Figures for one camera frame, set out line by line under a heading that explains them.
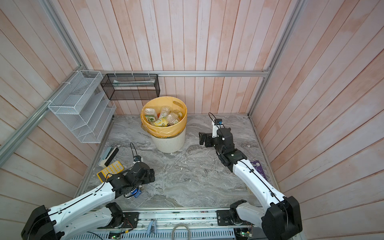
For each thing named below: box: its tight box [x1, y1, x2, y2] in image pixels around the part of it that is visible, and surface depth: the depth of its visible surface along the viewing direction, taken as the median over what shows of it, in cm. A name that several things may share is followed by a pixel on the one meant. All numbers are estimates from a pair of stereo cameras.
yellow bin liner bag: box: [140, 96, 188, 138], surface depth 85 cm
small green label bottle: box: [166, 112, 179, 125], surface depth 81 cm
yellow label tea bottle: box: [153, 117, 169, 127], surface depth 84 cm
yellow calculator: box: [96, 160, 124, 183], surface depth 92 cm
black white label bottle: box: [159, 105, 171, 119], surface depth 94 cm
